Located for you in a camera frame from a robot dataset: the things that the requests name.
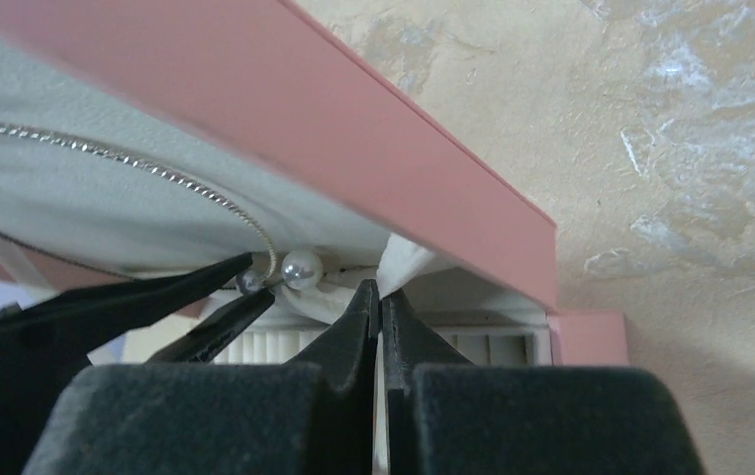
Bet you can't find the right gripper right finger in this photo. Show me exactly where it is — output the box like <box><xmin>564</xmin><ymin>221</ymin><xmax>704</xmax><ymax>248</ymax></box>
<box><xmin>382</xmin><ymin>292</ymin><xmax>705</xmax><ymax>474</ymax></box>

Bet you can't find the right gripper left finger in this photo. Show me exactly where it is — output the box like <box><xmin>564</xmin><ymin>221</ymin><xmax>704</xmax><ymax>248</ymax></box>
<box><xmin>25</xmin><ymin>280</ymin><xmax>379</xmax><ymax>474</ymax></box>

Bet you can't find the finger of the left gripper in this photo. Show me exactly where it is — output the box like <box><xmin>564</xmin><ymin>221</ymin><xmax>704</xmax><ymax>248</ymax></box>
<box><xmin>147</xmin><ymin>289</ymin><xmax>275</xmax><ymax>363</ymax></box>
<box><xmin>0</xmin><ymin>253</ymin><xmax>252</xmax><ymax>474</ymax></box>

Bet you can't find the silver bangle bracelet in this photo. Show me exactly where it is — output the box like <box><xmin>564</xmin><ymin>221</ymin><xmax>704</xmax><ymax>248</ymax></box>
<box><xmin>0</xmin><ymin>120</ymin><xmax>326</xmax><ymax>293</ymax></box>

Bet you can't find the pink jewelry box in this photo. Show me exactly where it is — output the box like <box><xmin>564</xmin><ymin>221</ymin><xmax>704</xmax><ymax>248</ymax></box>
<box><xmin>0</xmin><ymin>1</ymin><xmax>628</xmax><ymax>365</ymax></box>

